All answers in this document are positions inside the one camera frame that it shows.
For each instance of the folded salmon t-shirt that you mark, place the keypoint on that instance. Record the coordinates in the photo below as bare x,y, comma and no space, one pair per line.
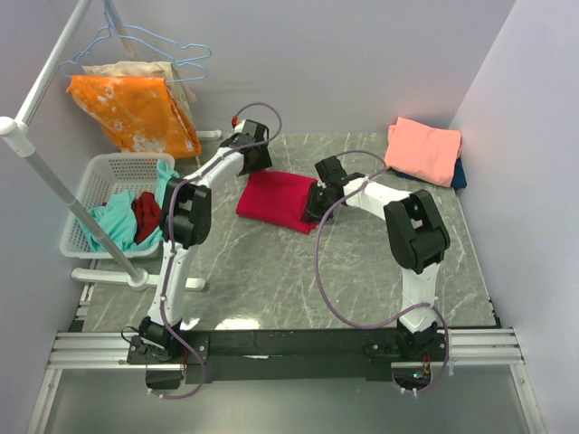
427,153

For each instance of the white plastic laundry basket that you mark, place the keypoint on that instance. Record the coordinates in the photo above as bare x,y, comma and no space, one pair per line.
105,176

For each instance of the beige cloth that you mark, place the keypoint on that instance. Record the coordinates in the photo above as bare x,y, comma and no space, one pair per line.
156,69

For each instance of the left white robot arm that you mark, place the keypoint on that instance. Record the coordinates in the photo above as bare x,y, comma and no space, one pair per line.
186,221

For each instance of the aluminium frame rail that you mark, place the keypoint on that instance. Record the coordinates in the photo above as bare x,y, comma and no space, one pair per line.
465,347

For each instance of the magenta t-shirt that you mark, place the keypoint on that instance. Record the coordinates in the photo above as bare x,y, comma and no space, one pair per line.
278,198

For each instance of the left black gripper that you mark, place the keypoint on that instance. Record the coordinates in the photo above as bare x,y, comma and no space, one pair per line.
263,162

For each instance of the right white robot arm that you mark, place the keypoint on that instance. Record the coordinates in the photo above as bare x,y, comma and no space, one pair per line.
416,232

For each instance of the orange tie-dye cloth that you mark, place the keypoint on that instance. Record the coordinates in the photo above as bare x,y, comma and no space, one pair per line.
138,114

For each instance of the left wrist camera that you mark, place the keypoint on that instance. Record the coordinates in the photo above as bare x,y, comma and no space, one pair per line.
240,125

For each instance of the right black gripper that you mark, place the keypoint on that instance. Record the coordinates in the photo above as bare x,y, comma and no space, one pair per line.
312,210

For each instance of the dark red t-shirt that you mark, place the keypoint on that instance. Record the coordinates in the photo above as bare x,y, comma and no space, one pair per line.
147,213

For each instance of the teal t-shirt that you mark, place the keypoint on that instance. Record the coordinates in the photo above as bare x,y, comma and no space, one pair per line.
116,218

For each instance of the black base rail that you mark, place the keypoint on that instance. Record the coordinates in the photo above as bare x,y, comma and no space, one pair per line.
243,355

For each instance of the folded navy t-shirt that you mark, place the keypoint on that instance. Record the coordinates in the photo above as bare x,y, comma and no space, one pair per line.
458,182

